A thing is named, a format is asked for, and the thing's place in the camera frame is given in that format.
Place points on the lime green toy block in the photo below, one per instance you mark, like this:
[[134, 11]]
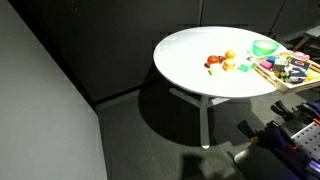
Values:
[[215, 69]]

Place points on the magenta toy block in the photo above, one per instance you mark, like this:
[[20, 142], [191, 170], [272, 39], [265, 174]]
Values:
[[266, 64]]

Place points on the blue toy block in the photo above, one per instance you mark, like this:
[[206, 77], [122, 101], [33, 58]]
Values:
[[272, 59]]

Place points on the grey studded toy block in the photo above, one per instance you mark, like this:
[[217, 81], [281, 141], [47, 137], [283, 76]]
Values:
[[279, 64]]

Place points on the wooden tray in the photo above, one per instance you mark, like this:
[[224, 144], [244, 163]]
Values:
[[283, 87]]

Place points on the red toy tomato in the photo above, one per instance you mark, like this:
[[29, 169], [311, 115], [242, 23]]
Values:
[[212, 60]]

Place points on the dark toy plum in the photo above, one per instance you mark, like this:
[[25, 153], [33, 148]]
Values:
[[221, 59]]

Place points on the grey metal plate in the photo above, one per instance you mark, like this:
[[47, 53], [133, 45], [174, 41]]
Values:
[[248, 158]]

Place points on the green translucent bowl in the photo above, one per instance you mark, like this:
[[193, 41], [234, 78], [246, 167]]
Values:
[[265, 47]]

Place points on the black purple clamp orange tip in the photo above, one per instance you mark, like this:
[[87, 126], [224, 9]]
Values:
[[266, 133]]

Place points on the black fabric cube letter A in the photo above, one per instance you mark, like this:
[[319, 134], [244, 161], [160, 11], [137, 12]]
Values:
[[296, 75]]

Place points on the black fabric cube letter D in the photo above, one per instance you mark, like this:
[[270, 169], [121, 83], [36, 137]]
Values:
[[299, 63]]

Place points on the small yellow toy fruit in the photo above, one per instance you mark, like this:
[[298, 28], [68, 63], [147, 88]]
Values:
[[313, 76]]

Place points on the perforated metal plate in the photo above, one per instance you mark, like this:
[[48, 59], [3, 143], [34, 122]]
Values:
[[308, 140]]

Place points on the white stand with wooden leg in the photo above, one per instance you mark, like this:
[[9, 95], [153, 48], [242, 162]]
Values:
[[308, 36]]

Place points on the white table pedestal base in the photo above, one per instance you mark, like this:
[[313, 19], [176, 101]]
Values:
[[204, 120]]

